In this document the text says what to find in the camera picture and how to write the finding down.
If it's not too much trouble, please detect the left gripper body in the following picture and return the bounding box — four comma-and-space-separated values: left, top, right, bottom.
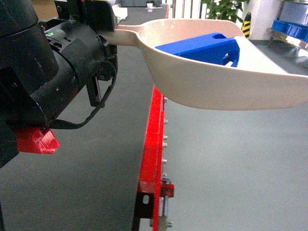
54, 0, 118, 31

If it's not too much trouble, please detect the neighbouring steel shelf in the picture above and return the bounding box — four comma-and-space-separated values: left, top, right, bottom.
267, 0, 308, 51

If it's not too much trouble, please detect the red plastic mount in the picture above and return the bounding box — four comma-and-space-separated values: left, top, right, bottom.
14, 127, 60, 154

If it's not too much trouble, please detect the white foam block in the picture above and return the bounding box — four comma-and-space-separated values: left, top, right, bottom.
113, 7, 128, 21

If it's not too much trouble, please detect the red table frame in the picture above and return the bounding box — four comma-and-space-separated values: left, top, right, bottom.
131, 87, 174, 231

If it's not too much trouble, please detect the paper cup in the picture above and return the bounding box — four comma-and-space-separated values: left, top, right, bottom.
146, 2, 153, 12

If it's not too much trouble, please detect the yellow black bollard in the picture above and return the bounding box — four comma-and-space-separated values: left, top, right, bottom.
242, 13, 251, 39

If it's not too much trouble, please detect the beige plastic dustpan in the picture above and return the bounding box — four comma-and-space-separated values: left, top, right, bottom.
100, 19, 308, 111

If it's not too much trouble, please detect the green potted plant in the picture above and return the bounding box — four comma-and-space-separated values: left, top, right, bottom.
201, 0, 250, 23

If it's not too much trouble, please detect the blue plastic part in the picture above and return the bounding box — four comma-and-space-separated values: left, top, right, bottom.
156, 33, 240, 67

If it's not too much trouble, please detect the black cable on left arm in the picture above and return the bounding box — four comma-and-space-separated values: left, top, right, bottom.
49, 69, 118, 130

